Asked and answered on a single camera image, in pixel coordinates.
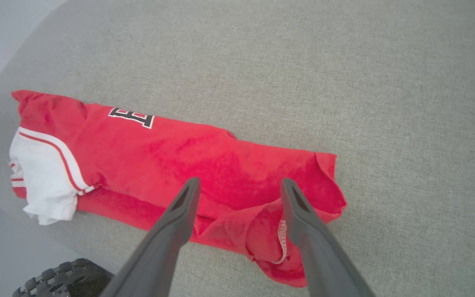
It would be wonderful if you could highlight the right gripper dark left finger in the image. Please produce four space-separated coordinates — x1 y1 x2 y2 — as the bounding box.
99 177 202 297

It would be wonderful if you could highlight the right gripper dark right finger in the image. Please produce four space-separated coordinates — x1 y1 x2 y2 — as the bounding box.
280 178 377 297

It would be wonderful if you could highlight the red Bulls 23 jersey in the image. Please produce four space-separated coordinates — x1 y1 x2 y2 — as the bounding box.
9 90 347 288

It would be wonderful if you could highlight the black treaded robot wheel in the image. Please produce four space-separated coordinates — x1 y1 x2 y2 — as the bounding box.
12 258 114 297

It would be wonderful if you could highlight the grey fabric sofa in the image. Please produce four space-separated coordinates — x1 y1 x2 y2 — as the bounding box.
0 0 475 297

